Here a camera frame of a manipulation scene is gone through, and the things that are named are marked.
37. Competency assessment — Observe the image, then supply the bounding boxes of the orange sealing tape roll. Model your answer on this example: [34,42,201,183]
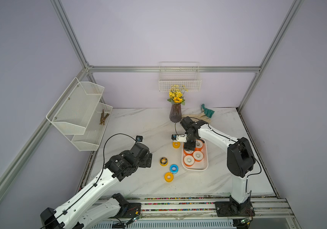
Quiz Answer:
[183,149,194,156]
[192,151,204,162]
[183,155,195,167]
[195,139,204,151]

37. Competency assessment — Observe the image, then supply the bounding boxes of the small black yellow tape roll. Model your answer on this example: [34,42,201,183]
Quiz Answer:
[160,157,168,167]

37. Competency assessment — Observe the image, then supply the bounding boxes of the yellow sealing tape roll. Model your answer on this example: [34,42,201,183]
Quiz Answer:
[172,142,181,149]
[164,172,174,182]

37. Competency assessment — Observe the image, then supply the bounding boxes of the blue sealing tape roll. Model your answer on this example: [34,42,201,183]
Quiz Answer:
[170,164,178,174]

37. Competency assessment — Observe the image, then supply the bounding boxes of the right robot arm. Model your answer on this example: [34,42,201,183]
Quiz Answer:
[178,116,256,207]

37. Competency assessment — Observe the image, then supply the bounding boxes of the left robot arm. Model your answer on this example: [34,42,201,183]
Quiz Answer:
[40,143,153,229]

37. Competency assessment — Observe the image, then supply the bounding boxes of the white storage box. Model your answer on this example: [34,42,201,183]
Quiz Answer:
[181,139,209,171]

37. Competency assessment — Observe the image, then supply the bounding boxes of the cream cotton glove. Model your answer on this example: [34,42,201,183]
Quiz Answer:
[182,112,211,123]

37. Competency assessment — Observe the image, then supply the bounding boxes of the purple glass vase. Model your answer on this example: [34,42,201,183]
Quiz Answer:
[169,103,182,123]

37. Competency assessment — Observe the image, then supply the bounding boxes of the yellow artificial flowers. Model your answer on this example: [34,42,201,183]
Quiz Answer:
[167,85,188,105]

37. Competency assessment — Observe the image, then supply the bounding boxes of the lower white mesh shelf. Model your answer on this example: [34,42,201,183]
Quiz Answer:
[71,103,113,151]

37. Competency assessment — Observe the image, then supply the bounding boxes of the white mesh shelf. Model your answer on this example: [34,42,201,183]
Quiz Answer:
[46,78,104,135]
[71,103,113,151]

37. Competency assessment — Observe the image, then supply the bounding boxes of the brown sticks bundle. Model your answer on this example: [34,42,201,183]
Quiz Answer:
[100,110,110,125]

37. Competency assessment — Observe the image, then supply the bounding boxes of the upper white mesh shelf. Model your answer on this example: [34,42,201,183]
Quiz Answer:
[46,78,104,135]

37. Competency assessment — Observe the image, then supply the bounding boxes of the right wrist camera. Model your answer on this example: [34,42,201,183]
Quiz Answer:
[171,134,187,143]

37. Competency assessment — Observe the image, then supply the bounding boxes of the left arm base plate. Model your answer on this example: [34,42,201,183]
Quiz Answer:
[112,193,142,218]

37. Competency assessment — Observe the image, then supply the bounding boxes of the white wire wall basket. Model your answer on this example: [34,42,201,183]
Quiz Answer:
[159,62,202,92]

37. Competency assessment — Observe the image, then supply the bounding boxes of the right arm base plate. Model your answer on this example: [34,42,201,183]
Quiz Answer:
[215,197,255,217]

